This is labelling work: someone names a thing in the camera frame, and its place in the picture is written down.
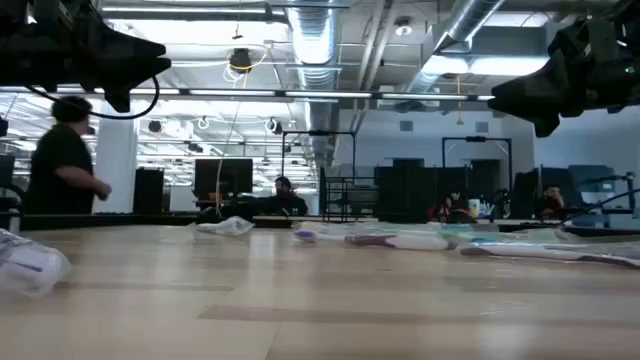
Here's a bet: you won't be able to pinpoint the person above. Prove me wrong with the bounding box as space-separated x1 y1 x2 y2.
428 188 476 224
533 183 569 220
257 175 310 217
22 94 114 216

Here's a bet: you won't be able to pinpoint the purple toothbrush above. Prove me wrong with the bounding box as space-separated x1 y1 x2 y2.
0 228 72 300
458 242 640 270

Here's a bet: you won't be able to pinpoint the white square pillar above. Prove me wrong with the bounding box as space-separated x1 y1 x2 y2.
92 99 140 215

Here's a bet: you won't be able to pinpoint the crumpled clear plastic wrapper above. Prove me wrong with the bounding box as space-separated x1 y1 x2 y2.
193 215 256 237

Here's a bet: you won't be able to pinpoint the blue storage boxes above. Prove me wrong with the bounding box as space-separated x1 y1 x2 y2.
567 163 640 229

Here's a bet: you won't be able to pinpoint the silver smooth ceiling duct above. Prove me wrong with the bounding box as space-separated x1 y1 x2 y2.
402 0 506 96

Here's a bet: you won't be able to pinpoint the silver ribbed ceiling duct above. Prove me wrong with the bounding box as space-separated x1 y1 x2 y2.
285 0 342 169

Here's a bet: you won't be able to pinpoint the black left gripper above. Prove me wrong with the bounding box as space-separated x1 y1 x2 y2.
27 0 172 114

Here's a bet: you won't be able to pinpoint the black cabinet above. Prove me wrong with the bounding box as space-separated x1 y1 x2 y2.
132 167 166 215

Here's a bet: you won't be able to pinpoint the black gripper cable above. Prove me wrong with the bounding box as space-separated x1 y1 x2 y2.
24 74 161 121

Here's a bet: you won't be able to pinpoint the black partition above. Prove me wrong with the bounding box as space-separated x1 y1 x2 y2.
374 158 501 224

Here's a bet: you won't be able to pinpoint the long strip light bar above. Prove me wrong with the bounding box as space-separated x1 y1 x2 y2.
0 85 496 103

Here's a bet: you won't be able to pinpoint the black chair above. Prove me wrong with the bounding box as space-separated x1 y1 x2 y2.
0 153 26 234

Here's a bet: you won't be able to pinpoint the black ceiling device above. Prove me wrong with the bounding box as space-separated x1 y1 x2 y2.
227 44 271 76

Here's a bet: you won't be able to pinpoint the yellow hanging cord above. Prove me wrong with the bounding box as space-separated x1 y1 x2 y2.
454 73 465 126

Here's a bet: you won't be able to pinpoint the black background monitor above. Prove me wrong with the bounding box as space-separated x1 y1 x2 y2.
193 158 255 202

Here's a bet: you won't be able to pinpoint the black station frame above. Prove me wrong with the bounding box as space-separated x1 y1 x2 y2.
441 135 514 201
280 129 357 221

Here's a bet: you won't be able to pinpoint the black aluminium table frame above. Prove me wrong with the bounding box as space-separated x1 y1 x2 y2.
19 212 640 237

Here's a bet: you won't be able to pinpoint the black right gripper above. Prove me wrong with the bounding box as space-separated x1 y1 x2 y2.
487 14 621 139

